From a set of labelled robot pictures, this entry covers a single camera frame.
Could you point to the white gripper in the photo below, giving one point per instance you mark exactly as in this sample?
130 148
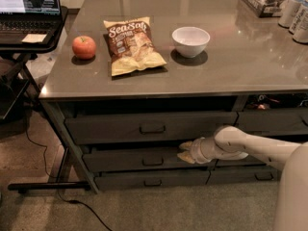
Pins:
196 151

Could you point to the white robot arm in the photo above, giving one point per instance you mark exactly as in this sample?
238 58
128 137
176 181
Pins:
291 158

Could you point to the white can middle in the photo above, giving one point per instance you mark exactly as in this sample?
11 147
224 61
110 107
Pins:
303 9

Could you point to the white can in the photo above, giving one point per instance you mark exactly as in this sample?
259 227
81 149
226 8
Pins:
289 12
301 33
303 9

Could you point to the open black laptop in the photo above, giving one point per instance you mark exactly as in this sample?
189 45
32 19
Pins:
21 17

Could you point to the white bowl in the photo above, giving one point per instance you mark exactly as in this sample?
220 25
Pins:
190 41

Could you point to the sea salt chips bag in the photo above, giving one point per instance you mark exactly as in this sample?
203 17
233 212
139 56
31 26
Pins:
131 46

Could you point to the red apple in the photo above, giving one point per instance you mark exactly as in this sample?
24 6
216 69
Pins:
84 47

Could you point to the white can right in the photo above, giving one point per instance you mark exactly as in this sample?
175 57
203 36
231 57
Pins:
301 33

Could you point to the white can left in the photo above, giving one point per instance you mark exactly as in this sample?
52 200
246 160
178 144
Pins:
289 12

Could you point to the yellow sticky note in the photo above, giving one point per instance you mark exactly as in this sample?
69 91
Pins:
34 38

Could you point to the black laptop stand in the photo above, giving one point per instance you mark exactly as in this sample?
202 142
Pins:
20 56

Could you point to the grey drawer cabinet frame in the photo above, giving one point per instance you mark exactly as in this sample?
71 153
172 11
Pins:
60 110

